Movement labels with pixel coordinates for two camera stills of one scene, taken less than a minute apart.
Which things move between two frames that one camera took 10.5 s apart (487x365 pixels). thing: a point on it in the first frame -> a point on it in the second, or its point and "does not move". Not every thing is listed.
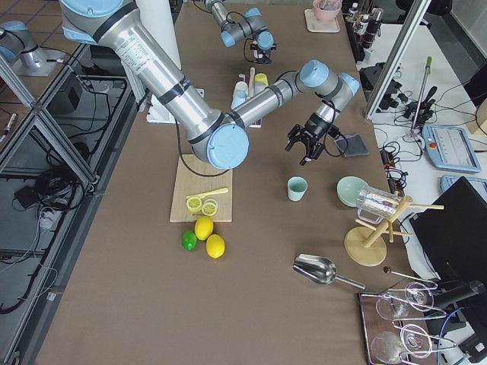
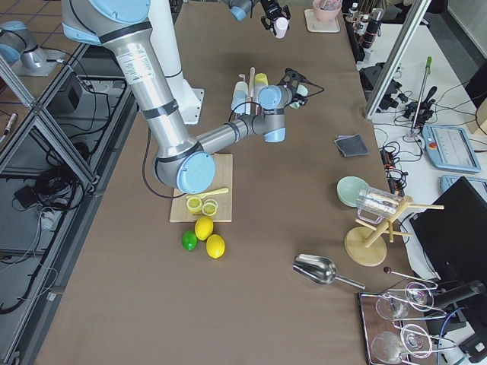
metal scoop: x=320 y=270 does not move
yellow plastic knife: x=199 y=196 does not move
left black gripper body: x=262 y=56 -> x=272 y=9
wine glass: x=396 y=306 does not move
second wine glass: x=392 y=347 does not move
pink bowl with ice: x=326 y=11 does not move
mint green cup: x=297 y=187 -> x=300 y=90
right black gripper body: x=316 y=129 -> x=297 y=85
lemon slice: x=194 y=204 does not move
